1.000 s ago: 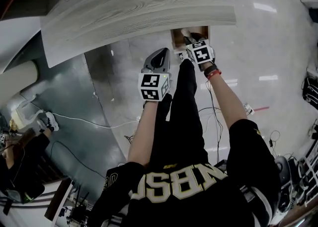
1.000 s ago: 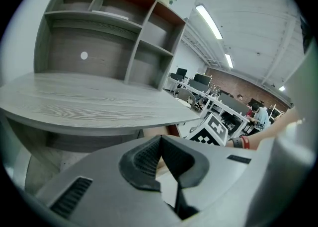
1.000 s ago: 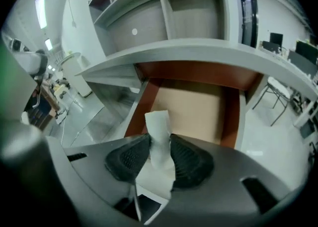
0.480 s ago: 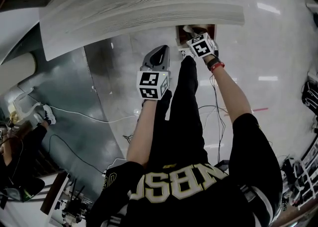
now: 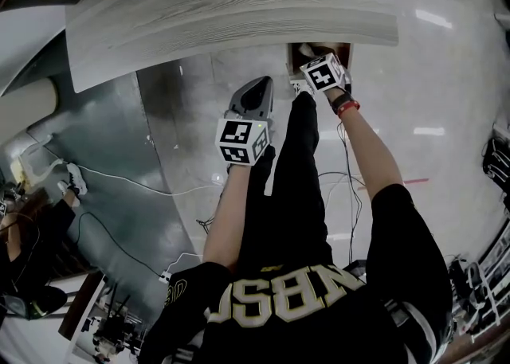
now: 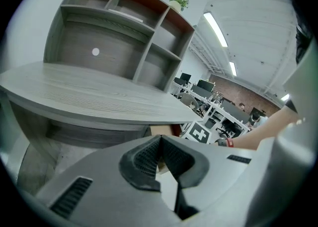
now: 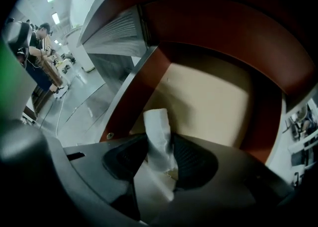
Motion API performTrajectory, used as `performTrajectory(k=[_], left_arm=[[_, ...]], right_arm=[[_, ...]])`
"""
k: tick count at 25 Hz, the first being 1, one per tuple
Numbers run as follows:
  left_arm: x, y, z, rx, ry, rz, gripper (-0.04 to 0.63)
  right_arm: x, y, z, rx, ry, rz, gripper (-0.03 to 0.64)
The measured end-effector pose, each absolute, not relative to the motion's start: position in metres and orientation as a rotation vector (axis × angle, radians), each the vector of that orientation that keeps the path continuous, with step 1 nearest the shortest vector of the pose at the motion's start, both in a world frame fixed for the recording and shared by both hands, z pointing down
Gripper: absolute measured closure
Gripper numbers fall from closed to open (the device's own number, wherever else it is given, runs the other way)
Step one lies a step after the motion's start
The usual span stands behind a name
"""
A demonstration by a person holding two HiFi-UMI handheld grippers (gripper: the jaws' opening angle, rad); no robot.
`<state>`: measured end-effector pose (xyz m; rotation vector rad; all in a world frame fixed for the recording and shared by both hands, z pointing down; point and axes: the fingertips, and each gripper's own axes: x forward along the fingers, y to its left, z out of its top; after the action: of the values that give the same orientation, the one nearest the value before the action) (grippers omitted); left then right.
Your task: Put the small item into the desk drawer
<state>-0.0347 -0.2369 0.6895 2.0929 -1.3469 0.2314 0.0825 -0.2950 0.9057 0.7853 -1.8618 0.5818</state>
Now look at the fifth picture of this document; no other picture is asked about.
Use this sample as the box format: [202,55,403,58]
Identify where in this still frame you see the thin black cable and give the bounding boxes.
[335,119,367,264]

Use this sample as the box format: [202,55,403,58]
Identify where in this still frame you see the person's right forearm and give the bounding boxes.
[324,86,406,202]

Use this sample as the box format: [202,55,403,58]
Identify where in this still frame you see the person's black trousers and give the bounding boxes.
[237,91,335,278]

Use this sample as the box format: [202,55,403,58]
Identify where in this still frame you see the red wristband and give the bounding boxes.
[336,100,362,119]

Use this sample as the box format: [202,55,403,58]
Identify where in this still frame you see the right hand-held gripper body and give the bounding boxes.
[298,52,353,95]

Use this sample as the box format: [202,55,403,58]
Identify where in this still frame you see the person's left forearm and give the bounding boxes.
[202,162,257,276]

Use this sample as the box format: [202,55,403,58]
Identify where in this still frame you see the black floor cable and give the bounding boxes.
[76,210,165,276]

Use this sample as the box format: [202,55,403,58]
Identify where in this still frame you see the black bag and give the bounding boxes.
[481,135,510,189]

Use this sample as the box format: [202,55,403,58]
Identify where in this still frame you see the white floor cable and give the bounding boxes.
[74,162,225,197]

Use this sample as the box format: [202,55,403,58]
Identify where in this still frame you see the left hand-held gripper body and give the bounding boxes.
[214,108,277,166]

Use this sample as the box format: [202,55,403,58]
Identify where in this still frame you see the beige cylinder column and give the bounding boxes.
[0,77,61,141]

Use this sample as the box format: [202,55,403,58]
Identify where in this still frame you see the person's black lettered jersey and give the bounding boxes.
[137,183,454,364]

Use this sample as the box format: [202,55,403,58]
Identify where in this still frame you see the white plastic stool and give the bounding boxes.
[10,134,65,189]

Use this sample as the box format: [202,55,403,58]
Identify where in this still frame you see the small wooden box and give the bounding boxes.
[285,41,354,85]

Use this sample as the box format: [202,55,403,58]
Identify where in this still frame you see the white metal rack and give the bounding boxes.
[449,217,510,344]

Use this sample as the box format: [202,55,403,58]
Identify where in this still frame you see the person's white shoe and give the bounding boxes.
[292,80,316,97]

